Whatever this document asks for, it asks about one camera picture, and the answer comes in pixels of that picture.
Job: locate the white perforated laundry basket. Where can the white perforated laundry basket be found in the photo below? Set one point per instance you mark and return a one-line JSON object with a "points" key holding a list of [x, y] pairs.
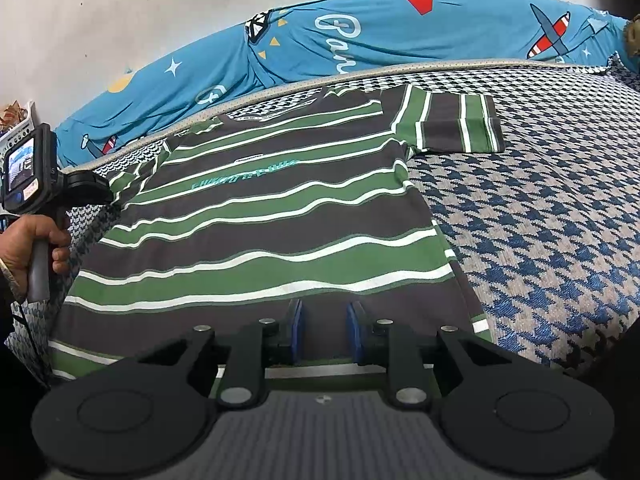
{"points": [[17, 142]]}

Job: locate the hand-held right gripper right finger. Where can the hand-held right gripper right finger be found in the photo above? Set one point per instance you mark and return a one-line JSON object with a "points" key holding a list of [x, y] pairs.
{"points": [[357, 332]]}

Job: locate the houndstooth bed mat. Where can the houndstooth bed mat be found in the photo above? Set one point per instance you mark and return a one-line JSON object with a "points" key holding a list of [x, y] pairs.
{"points": [[550, 210]]}

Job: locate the orange patterned cloth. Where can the orange patterned cloth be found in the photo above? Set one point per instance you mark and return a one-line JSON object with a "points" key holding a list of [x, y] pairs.
{"points": [[10, 115]]}

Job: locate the olive brown cloth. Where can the olive brown cloth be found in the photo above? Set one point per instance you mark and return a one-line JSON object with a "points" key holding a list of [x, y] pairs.
{"points": [[634, 37]]}

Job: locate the green grey striped shirt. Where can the green grey striped shirt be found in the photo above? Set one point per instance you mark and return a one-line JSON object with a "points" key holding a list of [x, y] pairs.
{"points": [[280, 210]]}

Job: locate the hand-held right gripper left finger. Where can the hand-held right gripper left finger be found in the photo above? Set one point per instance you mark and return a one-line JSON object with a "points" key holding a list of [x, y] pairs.
{"points": [[296, 332]]}

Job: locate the person's left hand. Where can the person's left hand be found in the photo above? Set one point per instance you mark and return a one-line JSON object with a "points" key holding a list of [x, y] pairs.
{"points": [[17, 250]]}

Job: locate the blue printed quilt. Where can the blue printed quilt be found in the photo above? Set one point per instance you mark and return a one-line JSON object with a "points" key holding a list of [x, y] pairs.
{"points": [[400, 35]]}

